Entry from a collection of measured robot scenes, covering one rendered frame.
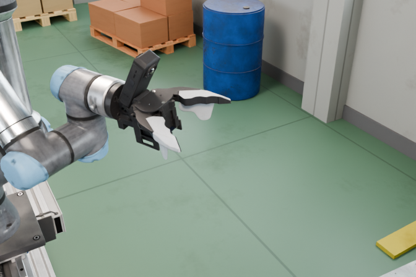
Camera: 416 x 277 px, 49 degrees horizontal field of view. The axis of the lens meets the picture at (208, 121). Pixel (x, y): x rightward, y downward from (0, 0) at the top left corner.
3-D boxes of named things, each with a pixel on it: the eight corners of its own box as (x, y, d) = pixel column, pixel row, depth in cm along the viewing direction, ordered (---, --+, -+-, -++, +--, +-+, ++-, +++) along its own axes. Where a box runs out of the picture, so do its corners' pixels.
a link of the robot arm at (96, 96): (111, 68, 87) (80, 89, 81) (129, 73, 85) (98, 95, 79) (119, 101, 91) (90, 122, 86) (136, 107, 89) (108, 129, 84)
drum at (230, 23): (272, 93, 411) (279, 6, 372) (223, 106, 388) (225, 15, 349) (238, 72, 452) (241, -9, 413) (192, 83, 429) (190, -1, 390)
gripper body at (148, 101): (186, 129, 84) (136, 112, 90) (181, 89, 79) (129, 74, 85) (160, 153, 79) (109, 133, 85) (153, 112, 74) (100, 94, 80)
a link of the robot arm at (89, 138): (51, 164, 93) (42, 118, 88) (91, 140, 102) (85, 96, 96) (78, 177, 90) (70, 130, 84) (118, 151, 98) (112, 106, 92)
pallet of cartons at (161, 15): (202, 49, 506) (201, -13, 472) (124, 65, 465) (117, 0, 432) (155, 20, 596) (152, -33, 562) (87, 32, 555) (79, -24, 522)
